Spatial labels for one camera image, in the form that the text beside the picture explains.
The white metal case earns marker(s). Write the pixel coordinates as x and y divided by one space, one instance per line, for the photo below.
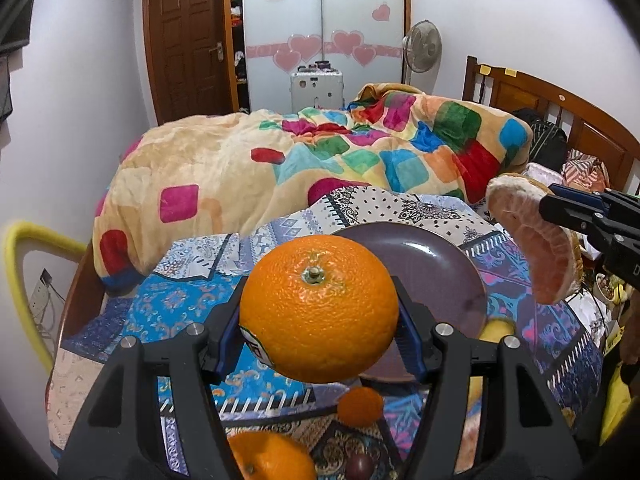
317 85

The wooden headboard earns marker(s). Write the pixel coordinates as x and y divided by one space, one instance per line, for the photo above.
589 129

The yellow sugarcane piece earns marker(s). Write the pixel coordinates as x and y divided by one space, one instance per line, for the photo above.
494 330

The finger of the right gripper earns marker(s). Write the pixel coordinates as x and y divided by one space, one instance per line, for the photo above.
574 214
579 196

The dark red plum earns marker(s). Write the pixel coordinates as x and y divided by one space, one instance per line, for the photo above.
359 466

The large orange with sticker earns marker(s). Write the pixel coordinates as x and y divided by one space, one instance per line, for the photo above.
320 308

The striped cloth bundle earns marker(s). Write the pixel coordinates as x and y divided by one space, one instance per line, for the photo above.
585 172

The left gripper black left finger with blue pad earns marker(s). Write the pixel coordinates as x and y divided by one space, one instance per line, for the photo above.
117 432

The brown wooden door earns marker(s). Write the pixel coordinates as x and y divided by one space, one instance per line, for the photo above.
186 54

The black bag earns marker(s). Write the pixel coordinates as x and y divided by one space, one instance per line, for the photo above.
549 144

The patterned blue tablecloth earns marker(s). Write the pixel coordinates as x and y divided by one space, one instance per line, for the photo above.
199 273

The colourful patchwork blanket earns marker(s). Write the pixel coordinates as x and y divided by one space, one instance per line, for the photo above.
205 175

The standing electric fan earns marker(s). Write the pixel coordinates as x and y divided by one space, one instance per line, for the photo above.
421 49

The peeled pomelo wedge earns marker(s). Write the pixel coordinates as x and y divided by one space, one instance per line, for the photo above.
552 252

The small mandarin orange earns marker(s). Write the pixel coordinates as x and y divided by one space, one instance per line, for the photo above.
360 407

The white wardrobe with hearts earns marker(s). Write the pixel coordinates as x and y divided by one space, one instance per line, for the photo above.
362 39

